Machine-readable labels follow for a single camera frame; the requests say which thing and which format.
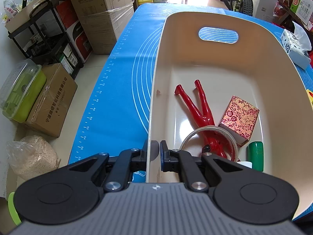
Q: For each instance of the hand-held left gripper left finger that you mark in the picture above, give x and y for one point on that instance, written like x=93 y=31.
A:
x=140 y=157

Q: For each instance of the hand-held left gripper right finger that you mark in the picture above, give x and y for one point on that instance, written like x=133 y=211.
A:
x=163 y=156

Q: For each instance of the clear tape roll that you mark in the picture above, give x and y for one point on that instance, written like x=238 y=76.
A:
x=193 y=132

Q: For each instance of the red plastic figurine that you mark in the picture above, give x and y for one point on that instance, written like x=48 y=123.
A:
x=200 y=110

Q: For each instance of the white pill bottle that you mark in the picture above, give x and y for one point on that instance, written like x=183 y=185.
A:
x=244 y=164

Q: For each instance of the red patterned small box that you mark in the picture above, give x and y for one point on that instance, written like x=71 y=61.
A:
x=239 y=117

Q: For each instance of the beige plastic storage bin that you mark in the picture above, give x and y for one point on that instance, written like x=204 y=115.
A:
x=281 y=78

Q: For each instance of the blue silicone baking mat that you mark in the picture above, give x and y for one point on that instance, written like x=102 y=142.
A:
x=127 y=78

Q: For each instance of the taped cardboard box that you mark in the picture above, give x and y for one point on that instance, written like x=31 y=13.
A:
x=53 y=102

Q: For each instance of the clear bag of grain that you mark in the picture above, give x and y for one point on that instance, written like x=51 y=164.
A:
x=34 y=156

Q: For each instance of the plastic wrapped cardboard box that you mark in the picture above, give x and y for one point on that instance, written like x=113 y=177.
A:
x=107 y=31

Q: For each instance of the red and white appliance box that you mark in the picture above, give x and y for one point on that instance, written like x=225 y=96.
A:
x=79 y=41

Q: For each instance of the green container with clear lid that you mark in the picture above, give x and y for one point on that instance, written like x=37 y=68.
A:
x=22 y=95

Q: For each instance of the green plastic object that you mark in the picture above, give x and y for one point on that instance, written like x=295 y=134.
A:
x=13 y=208

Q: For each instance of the black utility cart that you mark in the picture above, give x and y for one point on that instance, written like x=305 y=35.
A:
x=36 y=44

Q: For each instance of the yellow plastic toy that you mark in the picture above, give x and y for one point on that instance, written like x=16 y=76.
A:
x=310 y=98

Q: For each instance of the white tissue box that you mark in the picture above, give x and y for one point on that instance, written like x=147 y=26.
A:
x=293 y=51

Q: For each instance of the cardboard tray box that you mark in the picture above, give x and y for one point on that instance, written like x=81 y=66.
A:
x=19 y=17

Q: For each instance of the white chest freezer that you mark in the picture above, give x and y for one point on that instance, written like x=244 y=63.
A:
x=266 y=0

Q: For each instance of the wooden side table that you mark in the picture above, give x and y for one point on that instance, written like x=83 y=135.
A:
x=288 y=14

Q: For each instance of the green white carton box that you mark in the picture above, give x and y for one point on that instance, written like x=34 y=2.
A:
x=303 y=7

